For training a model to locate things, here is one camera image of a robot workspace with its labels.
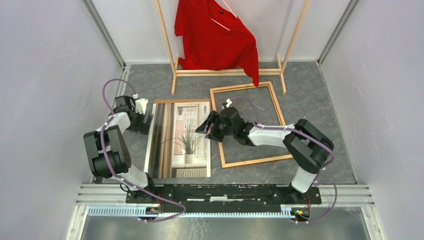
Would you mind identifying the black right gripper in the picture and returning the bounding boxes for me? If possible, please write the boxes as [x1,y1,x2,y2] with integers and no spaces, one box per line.
[195,111,236,143]

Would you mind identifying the plant photo print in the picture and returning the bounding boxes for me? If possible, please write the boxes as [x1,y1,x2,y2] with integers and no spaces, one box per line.
[144,99,211,179]

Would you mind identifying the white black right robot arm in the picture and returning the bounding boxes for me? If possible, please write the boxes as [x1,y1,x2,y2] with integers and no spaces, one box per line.
[195,107,335,204]

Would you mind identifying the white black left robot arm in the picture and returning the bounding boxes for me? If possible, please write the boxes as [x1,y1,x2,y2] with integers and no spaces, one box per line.
[83,94,157,204]

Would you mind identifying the light wooden clothes rack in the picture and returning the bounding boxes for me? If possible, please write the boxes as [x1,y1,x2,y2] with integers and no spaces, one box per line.
[154,0,311,96]

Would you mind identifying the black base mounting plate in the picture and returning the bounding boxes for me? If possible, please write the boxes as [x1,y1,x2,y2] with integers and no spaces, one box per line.
[125,184,323,215]

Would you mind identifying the red t-shirt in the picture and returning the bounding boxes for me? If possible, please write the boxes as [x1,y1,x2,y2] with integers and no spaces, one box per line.
[174,0,260,86]

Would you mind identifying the pink clothes hanger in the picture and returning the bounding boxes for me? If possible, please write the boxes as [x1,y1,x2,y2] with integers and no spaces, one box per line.
[208,0,239,32]

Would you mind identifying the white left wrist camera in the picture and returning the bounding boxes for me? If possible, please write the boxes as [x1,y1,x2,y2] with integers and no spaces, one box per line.
[132,93,149,115]

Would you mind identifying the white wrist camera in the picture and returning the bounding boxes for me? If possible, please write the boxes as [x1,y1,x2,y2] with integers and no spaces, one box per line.
[221,98,233,109]
[132,93,149,115]

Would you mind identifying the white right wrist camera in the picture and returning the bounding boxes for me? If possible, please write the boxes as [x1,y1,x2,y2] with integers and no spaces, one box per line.
[221,98,233,109]

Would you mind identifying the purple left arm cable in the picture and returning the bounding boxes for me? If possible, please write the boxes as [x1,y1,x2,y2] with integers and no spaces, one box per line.
[99,78,187,223]

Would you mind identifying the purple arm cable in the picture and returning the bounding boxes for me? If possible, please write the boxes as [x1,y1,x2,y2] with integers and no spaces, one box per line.
[99,78,187,223]
[228,96,338,225]

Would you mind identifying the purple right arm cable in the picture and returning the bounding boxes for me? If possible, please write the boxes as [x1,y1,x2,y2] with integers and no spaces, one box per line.
[228,96,338,225]

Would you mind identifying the grey slotted cable duct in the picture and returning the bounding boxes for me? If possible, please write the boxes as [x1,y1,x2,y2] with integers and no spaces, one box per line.
[87,206,295,219]

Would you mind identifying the aluminium rail frame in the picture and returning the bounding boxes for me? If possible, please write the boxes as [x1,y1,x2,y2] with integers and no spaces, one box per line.
[66,62,385,240]

